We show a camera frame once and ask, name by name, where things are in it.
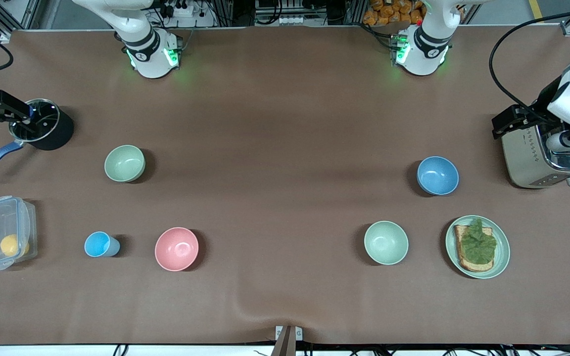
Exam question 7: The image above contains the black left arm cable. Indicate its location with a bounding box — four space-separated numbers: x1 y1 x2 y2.
488 9 570 122

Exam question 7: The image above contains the yellow lemon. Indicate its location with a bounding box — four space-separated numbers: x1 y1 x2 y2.
0 234 30 258

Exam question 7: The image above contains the white power strip with plugs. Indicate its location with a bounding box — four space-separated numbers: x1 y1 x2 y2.
159 0 194 18

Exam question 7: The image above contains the glass lid with blue knob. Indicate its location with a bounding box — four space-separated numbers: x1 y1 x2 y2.
9 99 61 142

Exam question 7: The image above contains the metal mount bracket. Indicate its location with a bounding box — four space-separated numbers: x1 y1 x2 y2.
271 325 303 356

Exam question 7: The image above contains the sage green bowl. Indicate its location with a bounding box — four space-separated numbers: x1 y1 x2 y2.
104 144 146 183

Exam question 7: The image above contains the blue bowl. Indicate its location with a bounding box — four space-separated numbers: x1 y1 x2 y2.
417 156 460 196

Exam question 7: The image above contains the beige and chrome toaster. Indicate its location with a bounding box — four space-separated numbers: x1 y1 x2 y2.
501 121 570 189

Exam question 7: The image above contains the blue plastic cup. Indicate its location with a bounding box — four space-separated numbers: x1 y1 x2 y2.
84 231 121 258

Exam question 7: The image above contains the pale green plate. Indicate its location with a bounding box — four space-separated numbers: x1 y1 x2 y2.
445 215 511 279

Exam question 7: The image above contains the brown table cloth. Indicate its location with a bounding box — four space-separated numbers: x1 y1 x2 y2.
0 27 570 346

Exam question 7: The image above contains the black pot with blue handle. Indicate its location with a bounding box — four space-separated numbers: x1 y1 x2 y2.
0 99 74 179

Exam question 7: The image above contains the green lettuce leaf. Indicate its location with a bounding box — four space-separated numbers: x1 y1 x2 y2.
460 218 497 265

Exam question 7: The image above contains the toasted bread slice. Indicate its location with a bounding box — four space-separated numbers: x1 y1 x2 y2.
454 225 494 273

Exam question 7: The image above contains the mint green bowl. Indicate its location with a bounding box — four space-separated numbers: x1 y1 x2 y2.
364 221 409 266

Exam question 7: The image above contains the orange snack packets pile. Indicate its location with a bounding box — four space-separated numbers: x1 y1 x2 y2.
363 0 424 26

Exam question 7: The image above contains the pink bowl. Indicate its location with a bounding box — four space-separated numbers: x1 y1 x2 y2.
154 227 199 272

